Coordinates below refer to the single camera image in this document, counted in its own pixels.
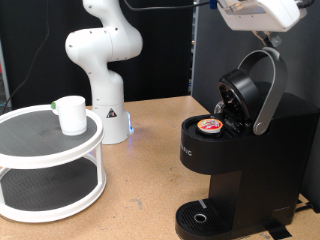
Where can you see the orange-lidded coffee pod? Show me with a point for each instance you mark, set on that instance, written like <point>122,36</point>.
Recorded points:
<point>210,125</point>

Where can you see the white mug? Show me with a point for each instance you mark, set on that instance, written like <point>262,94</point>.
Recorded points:
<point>71,116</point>

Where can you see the white two-tier turntable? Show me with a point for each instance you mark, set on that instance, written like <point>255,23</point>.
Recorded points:
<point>46,146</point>

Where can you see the black curtain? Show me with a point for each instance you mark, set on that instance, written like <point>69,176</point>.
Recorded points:
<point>160,50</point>

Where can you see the grey metal rack post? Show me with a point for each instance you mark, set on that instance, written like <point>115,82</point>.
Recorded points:
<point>4,76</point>

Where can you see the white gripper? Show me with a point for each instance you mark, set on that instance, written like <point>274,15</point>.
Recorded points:
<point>260,16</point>

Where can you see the grey partition panel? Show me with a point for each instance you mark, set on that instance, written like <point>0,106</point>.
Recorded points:
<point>213,50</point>

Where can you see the black Keurig coffee machine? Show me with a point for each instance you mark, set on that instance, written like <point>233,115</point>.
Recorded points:
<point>266,150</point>

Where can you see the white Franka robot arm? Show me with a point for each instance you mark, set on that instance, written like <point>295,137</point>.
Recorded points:
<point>106,83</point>

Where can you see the black tape strip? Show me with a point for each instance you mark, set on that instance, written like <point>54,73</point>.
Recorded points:
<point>278,230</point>

